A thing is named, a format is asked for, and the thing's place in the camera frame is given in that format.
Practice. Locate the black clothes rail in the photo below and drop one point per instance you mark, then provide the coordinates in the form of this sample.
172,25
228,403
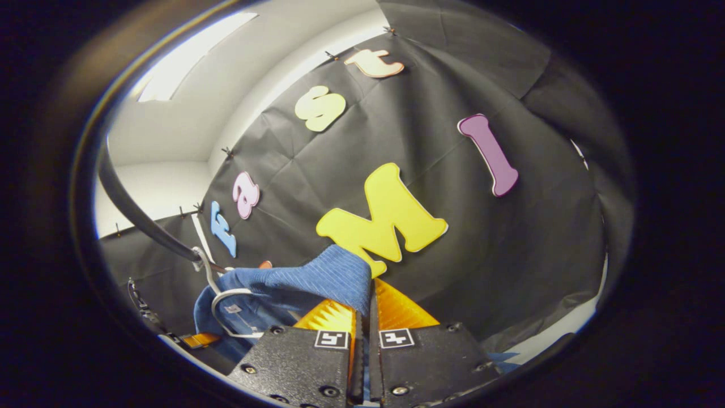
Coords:
133,212

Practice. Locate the row of small backdrop clips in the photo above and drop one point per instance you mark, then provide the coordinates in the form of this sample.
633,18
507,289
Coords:
227,152

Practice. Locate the blue jacket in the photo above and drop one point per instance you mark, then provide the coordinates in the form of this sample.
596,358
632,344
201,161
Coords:
317,277

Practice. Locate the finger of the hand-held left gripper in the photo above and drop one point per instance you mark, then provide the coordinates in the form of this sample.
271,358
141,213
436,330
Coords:
201,340

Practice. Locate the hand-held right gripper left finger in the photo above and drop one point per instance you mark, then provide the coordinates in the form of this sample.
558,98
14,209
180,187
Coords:
300,368

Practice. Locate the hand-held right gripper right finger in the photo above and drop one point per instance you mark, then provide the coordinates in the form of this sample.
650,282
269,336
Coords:
430,362

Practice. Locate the white clothes hanger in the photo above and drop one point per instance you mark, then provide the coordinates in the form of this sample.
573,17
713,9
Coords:
218,296

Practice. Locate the black backdrop cloth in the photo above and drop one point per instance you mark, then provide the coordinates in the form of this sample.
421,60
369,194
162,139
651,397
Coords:
510,255

